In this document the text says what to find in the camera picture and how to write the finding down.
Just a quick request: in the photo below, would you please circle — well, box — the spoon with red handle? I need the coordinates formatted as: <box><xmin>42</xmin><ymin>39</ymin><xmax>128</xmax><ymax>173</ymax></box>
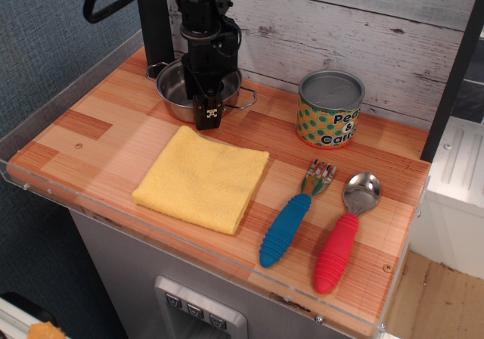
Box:
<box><xmin>314</xmin><ymin>172</ymin><xmax>381</xmax><ymax>294</ymax></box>

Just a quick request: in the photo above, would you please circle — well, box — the orange plush object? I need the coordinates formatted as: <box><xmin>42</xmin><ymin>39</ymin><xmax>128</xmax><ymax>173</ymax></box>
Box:
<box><xmin>26</xmin><ymin>322</ymin><xmax>67</xmax><ymax>339</ymax></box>

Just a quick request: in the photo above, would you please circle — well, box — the grey dispenser panel with buttons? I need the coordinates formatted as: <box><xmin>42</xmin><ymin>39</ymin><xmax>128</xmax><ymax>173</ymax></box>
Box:
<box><xmin>154</xmin><ymin>275</ymin><xmax>248</xmax><ymax>338</ymax></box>

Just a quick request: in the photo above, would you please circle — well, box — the black vertical post right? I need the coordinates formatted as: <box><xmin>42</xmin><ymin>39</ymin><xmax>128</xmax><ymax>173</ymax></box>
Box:
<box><xmin>420</xmin><ymin>0</ymin><xmax>483</xmax><ymax>163</ymax></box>

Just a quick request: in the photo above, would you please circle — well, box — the black vertical post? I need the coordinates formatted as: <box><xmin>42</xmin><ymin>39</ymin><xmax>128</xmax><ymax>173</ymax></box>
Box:
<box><xmin>137</xmin><ymin>0</ymin><xmax>175</xmax><ymax>65</ymax></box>
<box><xmin>420</xmin><ymin>0</ymin><xmax>483</xmax><ymax>163</ymax></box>

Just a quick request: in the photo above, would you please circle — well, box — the fork with blue handle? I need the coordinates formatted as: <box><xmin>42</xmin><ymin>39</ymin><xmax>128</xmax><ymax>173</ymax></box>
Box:
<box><xmin>259</xmin><ymin>159</ymin><xmax>337</xmax><ymax>268</ymax></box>

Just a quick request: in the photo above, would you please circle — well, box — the white cabinet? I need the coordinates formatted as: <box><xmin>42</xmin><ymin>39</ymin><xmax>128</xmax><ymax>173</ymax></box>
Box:
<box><xmin>409</xmin><ymin>117</ymin><xmax>483</xmax><ymax>278</ymax></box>

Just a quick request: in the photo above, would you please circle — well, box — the clear acrylic table guard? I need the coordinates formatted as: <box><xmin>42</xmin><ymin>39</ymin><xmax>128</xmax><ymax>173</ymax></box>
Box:
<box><xmin>1</xmin><ymin>34</ymin><xmax>430</xmax><ymax>338</ymax></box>

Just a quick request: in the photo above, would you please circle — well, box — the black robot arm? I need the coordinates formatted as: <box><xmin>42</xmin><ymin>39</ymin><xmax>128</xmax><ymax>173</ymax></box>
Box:
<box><xmin>175</xmin><ymin>0</ymin><xmax>242</xmax><ymax>130</ymax></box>

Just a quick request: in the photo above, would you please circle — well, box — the yellow folded towel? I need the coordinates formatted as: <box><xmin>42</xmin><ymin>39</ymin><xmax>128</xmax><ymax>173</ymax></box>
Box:
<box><xmin>132</xmin><ymin>126</ymin><xmax>269</xmax><ymax>235</ymax></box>

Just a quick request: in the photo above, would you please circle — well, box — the black vertical post left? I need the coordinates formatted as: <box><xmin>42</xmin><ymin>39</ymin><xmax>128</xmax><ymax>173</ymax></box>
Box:
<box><xmin>137</xmin><ymin>0</ymin><xmax>175</xmax><ymax>65</ymax></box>

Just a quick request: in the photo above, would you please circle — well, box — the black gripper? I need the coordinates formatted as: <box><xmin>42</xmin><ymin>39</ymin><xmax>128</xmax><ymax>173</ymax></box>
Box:
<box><xmin>181</xmin><ymin>17</ymin><xmax>242</xmax><ymax>130</ymax></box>

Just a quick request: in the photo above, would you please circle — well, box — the small stainless steel pot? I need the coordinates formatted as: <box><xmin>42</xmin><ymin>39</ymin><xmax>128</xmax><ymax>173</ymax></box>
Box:
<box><xmin>146</xmin><ymin>60</ymin><xmax>257</xmax><ymax>123</ymax></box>

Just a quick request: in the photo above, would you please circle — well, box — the peas and carrots toy can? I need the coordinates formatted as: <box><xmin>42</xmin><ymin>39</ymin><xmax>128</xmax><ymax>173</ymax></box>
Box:
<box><xmin>296</xmin><ymin>70</ymin><xmax>365</xmax><ymax>150</ymax></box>

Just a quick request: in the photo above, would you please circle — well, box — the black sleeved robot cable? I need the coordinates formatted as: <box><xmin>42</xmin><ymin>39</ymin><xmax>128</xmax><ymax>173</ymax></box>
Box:
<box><xmin>82</xmin><ymin>0</ymin><xmax>152</xmax><ymax>25</ymax></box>

